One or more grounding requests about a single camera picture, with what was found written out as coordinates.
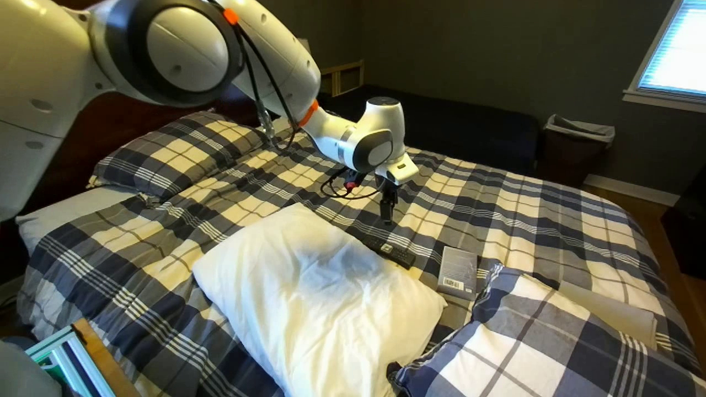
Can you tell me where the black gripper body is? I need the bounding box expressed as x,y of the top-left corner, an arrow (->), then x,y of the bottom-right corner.
375,174 -> 405,197

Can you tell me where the blue white checked pillow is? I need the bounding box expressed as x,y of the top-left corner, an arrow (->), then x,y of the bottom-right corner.
387,264 -> 706,397

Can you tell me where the plain white pillow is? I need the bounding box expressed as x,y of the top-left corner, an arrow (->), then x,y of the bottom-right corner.
190,200 -> 451,397

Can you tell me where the yellow grey plaid pillow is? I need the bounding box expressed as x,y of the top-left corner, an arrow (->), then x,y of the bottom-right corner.
86,109 -> 267,203

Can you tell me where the black couch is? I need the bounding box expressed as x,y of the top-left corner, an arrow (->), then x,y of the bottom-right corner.
322,86 -> 548,176

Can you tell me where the yellow grey plaid comforter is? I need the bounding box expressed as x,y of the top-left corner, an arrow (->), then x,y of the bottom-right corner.
15,114 -> 705,397

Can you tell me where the brown hamper with cloth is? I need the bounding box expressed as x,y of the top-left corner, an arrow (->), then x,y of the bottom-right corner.
537,112 -> 619,185

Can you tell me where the black dresser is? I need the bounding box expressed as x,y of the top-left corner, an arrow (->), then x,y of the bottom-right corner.
661,167 -> 706,283

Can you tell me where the bright window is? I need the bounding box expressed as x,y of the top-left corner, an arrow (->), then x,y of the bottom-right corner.
623,0 -> 706,114

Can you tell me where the grey plastic housing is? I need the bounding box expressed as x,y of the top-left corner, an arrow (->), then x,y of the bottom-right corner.
0,343 -> 64,397

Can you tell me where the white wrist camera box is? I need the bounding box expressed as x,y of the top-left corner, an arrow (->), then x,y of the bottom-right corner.
384,155 -> 421,185

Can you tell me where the orange arm strap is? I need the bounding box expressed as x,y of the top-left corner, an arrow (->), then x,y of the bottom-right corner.
295,98 -> 322,128

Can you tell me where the tan wooden frame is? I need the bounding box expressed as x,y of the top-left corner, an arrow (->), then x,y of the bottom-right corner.
320,59 -> 366,98

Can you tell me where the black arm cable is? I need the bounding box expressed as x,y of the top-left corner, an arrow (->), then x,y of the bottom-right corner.
230,28 -> 300,155

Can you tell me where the teal and wood frame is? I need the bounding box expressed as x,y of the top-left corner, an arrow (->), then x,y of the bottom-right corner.
24,316 -> 142,397

